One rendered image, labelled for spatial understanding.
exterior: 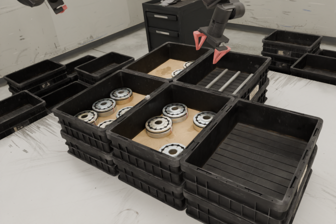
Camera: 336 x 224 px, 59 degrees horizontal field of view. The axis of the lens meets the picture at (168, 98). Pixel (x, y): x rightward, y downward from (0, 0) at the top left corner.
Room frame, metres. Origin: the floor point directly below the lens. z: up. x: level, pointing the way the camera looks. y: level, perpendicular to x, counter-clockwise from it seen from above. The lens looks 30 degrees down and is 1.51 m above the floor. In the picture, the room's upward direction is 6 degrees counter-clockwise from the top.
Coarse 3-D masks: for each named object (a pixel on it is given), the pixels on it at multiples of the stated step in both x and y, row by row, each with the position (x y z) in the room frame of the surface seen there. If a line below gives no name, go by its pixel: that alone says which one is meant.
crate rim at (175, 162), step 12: (168, 84) 1.10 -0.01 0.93; (180, 84) 1.08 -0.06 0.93; (228, 96) 0.95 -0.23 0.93; (120, 120) 0.87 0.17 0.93; (108, 132) 0.80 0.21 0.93; (132, 144) 0.73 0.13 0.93; (192, 144) 0.69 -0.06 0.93; (156, 156) 0.67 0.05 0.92; (168, 156) 0.65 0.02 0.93; (180, 156) 0.65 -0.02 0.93
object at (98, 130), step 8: (128, 72) 1.26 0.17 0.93; (104, 80) 1.21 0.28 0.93; (160, 80) 1.14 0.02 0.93; (88, 88) 1.14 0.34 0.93; (160, 88) 1.07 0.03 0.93; (72, 96) 1.08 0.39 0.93; (64, 104) 1.03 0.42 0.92; (136, 104) 0.96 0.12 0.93; (56, 112) 0.97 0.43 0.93; (64, 112) 0.96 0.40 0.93; (128, 112) 0.91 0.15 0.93; (72, 120) 0.91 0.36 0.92; (80, 120) 0.90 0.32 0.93; (88, 128) 0.86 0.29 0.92; (96, 128) 0.83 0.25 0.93; (104, 128) 0.83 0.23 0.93
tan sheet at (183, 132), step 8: (192, 112) 1.02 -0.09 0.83; (184, 120) 0.96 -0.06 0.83; (192, 120) 0.96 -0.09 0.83; (144, 128) 0.94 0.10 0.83; (176, 128) 0.92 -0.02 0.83; (184, 128) 0.91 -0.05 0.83; (192, 128) 0.91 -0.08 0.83; (136, 136) 0.90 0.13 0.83; (144, 136) 0.89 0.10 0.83; (168, 136) 0.87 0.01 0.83; (176, 136) 0.87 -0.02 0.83; (184, 136) 0.86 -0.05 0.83; (192, 136) 0.86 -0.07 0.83; (144, 144) 0.84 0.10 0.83; (152, 144) 0.84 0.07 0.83; (160, 144) 0.83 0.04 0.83; (184, 144) 0.82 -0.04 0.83
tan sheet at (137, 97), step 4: (132, 92) 1.24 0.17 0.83; (136, 96) 1.20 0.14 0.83; (140, 96) 1.20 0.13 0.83; (144, 96) 1.19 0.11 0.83; (132, 100) 1.17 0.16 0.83; (136, 100) 1.16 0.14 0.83; (140, 100) 1.16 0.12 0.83; (116, 104) 1.15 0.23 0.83; (120, 104) 1.14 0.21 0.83; (124, 104) 1.14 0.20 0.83; (128, 104) 1.14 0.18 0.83; (132, 104) 1.13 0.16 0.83; (120, 108) 1.11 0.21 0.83; (116, 112) 1.08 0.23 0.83; (108, 116) 1.06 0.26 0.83; (112, 116) 1.05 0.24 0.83; (100, 120) 1.03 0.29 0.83; (104, 120) 1.03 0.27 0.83
